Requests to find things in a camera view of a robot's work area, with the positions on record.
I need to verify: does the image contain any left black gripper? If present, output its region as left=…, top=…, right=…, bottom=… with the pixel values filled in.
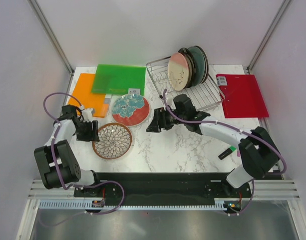
left=74, top=119, right=99, bottom=143

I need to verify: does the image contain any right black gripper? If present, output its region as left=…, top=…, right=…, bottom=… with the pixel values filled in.
left=146, top=106, right=186, bottom=133

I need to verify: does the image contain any brown floral pattern plate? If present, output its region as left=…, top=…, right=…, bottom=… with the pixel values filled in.
left=92, top=123, right=132, bottom=160

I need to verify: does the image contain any red blue flower plate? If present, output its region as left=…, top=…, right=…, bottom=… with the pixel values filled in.
left=111, top=93, right=150, bottom=127

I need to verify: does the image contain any pink beige leaf plate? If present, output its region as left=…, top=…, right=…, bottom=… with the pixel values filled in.
left=168, top=52, right=188, bottom=91

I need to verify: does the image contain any dark red rimmed beige plate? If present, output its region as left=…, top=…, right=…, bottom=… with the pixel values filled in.
left=184, top=53, right=194, bottom=88

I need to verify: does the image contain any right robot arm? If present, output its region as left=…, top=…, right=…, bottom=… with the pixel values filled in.
left=146, top=94, right=281, bottom=197

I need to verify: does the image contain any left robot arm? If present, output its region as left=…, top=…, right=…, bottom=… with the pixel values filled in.
left=34, top=105, right=103, bottom=197

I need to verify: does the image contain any orange plastic folder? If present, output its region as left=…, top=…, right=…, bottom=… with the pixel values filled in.
left=71, top=73, right=111, bottom=118

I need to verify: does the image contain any green plastic folder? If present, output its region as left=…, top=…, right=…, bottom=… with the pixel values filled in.
left=91, top=64, right=146, bottom=95

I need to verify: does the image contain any black green highlighter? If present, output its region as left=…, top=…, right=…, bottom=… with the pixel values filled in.
left=218, top=146, right=236, bottom=160

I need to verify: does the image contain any black gold rimmed plate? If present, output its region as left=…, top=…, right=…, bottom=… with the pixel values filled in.
left=178, top=47, right=196, bottom=88

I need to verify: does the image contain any teal green plate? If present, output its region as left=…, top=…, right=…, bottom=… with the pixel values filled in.
left=188, top=46, right=205, bottom=87

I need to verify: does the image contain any dark striped plate behind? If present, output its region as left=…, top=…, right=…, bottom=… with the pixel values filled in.
left=196, top=46, right=209, bottom=84

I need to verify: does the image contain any red plastic folder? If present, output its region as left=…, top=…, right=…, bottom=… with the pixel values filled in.
left=216, top=74, right=269, bottom=119

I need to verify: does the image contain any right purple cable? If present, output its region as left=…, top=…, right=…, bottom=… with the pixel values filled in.
left=160, top=89, right=287, bottom=217

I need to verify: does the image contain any purple cable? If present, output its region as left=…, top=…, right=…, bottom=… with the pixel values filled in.
left=39, top=92, right=126, bottom=227
left=160, top=89, right=287, bottom=217

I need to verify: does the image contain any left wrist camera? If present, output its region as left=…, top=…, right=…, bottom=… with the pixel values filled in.
left=81, top=108, right=95, bottom=123

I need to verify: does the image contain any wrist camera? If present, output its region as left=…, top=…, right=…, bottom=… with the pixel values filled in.
left=81, top=108, right=95, bottom=123
left=166, top=97, right=173, bottom=106

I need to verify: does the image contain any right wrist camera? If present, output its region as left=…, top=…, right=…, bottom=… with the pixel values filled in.
left=166, top=97, right=173, bottom=106

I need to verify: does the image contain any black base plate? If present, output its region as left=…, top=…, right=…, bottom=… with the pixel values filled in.
left=74, top=172, right=251, bottom=205

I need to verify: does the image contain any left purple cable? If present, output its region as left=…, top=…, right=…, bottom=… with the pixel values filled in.
left=39, top=92, right=126, bottom=227

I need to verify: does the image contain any metal wire dish rack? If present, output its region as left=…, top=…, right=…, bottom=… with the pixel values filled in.
left=145, top=55, right=225, bottom=123

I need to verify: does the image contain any white cable duct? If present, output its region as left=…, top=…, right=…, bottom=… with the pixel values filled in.
left=38, top=199, right=227, bottom=211

